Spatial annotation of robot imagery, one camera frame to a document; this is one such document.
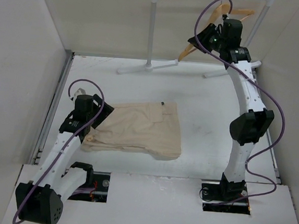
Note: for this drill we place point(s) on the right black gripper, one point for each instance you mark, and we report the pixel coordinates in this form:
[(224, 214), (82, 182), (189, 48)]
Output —
[(205, 35)]

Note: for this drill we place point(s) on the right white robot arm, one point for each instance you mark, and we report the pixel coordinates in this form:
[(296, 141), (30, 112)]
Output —
[(254, 119)]

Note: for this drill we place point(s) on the wooden clothes hanger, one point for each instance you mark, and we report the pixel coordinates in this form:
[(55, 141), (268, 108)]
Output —
[(217, 12)]

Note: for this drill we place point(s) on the beige trousers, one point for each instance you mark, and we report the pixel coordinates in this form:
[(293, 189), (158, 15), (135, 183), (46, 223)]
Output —
[(151, 128)]

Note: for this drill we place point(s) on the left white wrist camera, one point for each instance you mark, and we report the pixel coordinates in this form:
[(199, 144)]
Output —
[(77, 93)]

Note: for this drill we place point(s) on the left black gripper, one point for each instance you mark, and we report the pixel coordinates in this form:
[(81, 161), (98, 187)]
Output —
[(106, 111)]

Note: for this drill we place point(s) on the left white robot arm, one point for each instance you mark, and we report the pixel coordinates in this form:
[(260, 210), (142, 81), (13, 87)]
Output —
[(42, 199)]

